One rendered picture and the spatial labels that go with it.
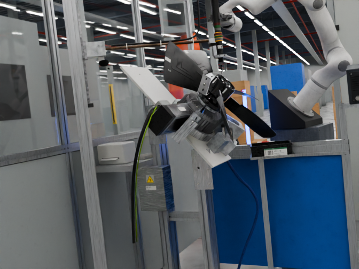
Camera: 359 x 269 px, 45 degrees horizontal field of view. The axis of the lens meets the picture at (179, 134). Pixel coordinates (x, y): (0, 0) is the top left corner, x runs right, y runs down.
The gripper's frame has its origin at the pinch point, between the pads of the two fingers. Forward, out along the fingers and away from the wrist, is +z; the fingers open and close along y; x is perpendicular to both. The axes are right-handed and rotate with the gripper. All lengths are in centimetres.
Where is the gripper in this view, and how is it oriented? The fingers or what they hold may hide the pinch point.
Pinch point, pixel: (216, 17)
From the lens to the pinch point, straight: 227.9
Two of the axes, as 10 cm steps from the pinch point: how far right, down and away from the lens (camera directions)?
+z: -4.3, 1.0, -9.0
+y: -9.0, 0.7, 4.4
